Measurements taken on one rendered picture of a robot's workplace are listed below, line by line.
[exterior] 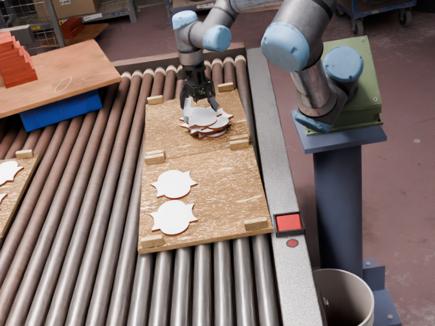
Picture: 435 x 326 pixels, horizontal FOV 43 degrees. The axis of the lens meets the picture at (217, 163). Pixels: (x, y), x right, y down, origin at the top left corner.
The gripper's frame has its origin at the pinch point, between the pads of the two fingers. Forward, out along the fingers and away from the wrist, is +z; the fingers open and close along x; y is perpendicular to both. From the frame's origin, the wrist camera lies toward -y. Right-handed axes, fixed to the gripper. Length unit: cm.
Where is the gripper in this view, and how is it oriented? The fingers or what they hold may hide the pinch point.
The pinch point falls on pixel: (200, 115)
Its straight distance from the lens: 186.7
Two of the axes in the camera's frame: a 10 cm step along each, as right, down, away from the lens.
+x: 8.6, -3.8, 3.4
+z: 1.5, 8.2, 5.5
